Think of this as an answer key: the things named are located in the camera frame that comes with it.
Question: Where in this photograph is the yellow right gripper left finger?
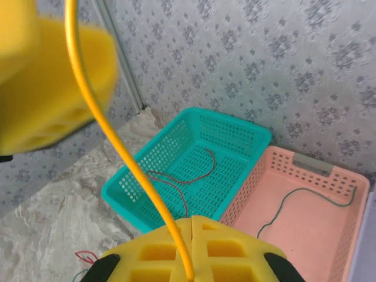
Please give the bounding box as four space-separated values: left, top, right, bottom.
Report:
80 216 193 282

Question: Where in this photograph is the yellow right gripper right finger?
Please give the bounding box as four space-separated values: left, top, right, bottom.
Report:
191 215 306 282

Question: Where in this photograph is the yellow cable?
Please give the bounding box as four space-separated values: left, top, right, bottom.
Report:
64 0 195 280

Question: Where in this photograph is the light green cable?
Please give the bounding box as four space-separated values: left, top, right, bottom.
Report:
71 267 90 282

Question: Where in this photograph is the red cable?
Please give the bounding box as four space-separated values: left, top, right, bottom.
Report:
75 249 100 264

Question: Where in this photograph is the dark brown cable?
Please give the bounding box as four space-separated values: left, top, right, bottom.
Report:
146 148 217 217

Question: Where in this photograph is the dark green cable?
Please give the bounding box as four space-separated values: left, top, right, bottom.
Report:
256 186 358 239

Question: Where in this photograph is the teal perforated plastic basket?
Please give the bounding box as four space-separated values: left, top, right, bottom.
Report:
101 106 273 234

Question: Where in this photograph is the pink perforated plastic basket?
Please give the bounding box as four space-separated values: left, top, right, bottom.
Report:
219 145 371 282

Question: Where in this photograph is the aluminium corner post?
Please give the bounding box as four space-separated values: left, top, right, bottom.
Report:
95 0 146 117

